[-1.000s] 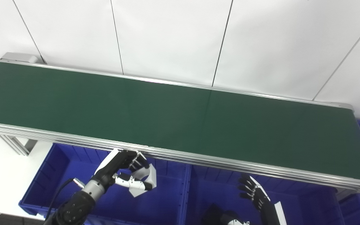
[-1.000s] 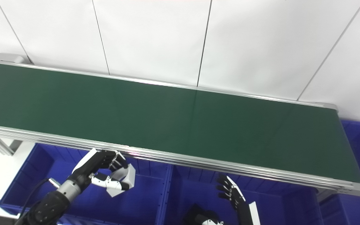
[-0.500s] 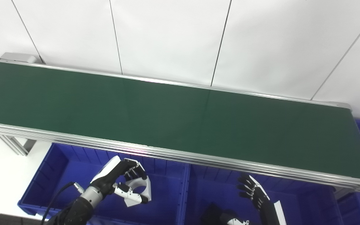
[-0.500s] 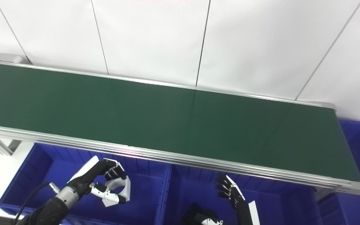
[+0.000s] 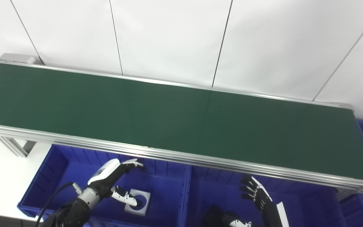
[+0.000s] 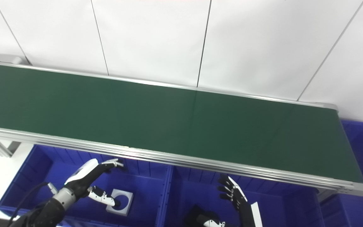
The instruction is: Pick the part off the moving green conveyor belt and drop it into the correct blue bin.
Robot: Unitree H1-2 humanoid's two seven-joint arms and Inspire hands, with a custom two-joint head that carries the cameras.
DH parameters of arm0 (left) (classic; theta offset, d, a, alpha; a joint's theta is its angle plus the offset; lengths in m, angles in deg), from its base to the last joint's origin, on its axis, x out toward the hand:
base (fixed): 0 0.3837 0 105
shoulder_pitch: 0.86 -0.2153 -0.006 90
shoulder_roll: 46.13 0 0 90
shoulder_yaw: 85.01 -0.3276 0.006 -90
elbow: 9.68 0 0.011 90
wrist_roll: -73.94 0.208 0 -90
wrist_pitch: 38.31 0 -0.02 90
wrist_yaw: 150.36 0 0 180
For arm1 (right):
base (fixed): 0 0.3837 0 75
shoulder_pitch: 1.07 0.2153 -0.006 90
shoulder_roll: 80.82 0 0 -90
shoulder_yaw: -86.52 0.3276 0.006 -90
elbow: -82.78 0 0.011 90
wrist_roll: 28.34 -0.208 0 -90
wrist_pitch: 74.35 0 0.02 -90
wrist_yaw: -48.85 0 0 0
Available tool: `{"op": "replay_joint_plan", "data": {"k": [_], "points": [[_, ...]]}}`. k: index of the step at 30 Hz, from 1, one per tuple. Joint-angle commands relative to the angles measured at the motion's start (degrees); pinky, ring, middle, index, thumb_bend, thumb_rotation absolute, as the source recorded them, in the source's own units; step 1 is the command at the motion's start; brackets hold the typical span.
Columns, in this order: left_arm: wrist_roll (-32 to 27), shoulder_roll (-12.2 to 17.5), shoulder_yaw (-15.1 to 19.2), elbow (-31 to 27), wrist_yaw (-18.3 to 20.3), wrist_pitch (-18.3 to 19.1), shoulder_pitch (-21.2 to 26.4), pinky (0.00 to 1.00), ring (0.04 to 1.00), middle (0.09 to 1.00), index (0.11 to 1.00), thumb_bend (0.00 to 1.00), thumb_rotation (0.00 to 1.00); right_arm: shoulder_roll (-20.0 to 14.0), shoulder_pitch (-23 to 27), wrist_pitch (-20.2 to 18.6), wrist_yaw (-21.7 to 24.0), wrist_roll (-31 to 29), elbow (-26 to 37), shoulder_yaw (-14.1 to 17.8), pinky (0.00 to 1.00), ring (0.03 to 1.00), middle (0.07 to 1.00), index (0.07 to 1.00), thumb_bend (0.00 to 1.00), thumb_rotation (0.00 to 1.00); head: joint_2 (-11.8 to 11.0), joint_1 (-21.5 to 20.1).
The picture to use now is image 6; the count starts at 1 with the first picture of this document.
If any green conveyor belt aluminium frame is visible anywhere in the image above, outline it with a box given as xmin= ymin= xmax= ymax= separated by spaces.
xmin=0 ymin=53 xmax=363 ymax=198

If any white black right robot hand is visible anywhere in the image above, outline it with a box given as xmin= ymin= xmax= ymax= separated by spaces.
xmin=204 ymin=175 xmax=263 ymax=227

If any white square part round hole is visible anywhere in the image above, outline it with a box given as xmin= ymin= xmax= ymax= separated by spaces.
xmin=106 ymin=188 xmax=134 ymax=217

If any aluminium conveyor leg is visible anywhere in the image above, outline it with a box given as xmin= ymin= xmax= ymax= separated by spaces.
xmin=0 ymin=135 xmax=22 ymax=158
xmin=316 ymin=188 xmax=338 ymax=203

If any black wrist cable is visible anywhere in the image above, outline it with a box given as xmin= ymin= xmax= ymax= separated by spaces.
xmin=9 ymin=182 xmax=58 ymax=227

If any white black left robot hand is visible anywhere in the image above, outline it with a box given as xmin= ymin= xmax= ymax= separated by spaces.
xmin=64 ymin=158 xmax=125 ymax=208

